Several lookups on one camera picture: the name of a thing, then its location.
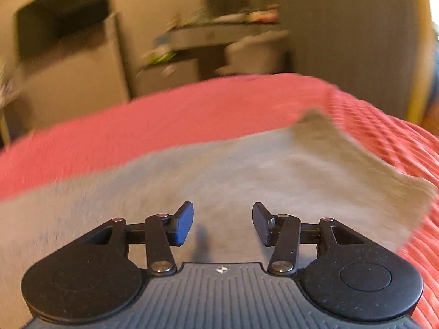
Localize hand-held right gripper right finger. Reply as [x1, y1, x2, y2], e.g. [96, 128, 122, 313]
[252, 202, 359, 277]

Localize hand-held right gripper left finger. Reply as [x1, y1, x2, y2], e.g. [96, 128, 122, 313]
[82, 201, 195, 277]

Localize grey pants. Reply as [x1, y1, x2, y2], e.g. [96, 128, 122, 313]
[0, 109, 438, 329]

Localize red ribbed blanket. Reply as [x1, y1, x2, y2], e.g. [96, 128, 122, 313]
[0, 73, 439, 329]

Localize white chair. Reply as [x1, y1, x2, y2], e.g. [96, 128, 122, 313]
[215, 36, 289, 75]

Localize white cabinet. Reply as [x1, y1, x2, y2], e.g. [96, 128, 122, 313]
[20, 11, 133, 126]

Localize cluttered dark desk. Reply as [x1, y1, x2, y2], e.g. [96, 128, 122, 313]
[136, 19, 292, 94]

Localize yellow pole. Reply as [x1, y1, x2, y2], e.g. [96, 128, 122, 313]
[406, 0, 437, 124]

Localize black television screen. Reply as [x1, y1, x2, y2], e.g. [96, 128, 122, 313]
[15, 0, 111, 61]

